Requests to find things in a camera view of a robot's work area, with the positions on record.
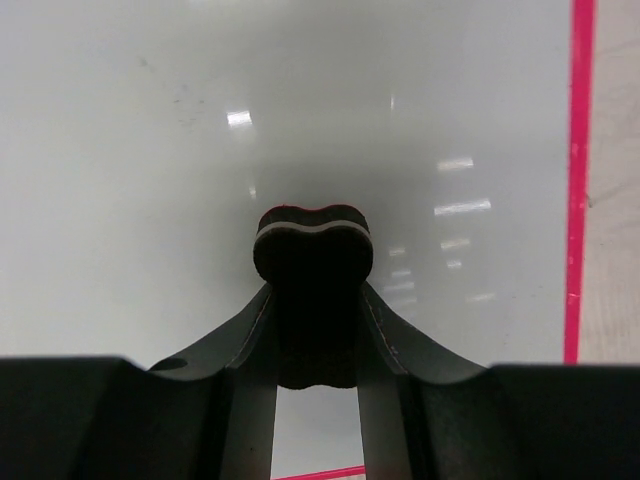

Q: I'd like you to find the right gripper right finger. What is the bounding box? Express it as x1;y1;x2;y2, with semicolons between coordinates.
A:
355;287;639;479

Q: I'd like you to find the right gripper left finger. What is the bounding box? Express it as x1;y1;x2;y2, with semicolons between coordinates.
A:
1;287;277;479

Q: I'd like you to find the red bone-shaped eraser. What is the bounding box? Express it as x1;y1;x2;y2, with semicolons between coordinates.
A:
253;204;374;390

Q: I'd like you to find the pink framed whiteboard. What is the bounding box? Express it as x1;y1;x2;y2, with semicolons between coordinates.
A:
1;1;594;478

